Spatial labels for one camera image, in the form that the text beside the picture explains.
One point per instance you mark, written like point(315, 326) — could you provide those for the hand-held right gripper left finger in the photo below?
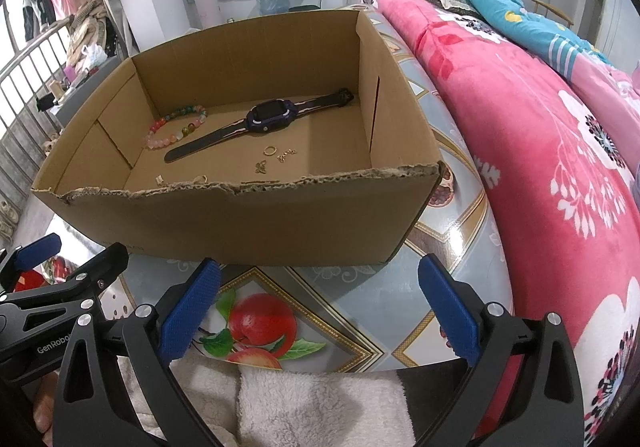
point(187, 312)

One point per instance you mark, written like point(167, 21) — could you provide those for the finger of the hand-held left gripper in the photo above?
point(105, 267)
point(40, 249)

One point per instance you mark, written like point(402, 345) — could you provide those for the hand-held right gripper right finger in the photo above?
point(450, 307)

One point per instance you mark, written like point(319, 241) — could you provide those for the brown cardboard box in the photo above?
point(250, 222)

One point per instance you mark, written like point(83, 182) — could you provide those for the gold butterfly charm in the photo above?
point(260, 168)

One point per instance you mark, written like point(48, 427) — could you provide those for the person's left hand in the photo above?
point(45, 404)

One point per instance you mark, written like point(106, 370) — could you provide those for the red plastic item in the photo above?
point(57, 272)

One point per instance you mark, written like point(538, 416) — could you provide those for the metal railing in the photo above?
point(22, 92)

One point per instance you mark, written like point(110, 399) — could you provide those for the white fluffy clothing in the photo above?
point(320, 407)

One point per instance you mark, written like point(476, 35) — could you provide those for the pink floral blanket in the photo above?
point(540, 137)

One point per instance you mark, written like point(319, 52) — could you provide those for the pile of clothes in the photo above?
point(92, 29)

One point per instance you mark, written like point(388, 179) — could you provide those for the dark hanging garment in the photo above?
point(37, 7)

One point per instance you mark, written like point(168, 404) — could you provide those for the teal patterned pillow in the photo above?
point(500, 2)

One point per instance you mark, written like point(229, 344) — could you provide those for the wooden chair back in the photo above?
point(552, 9)

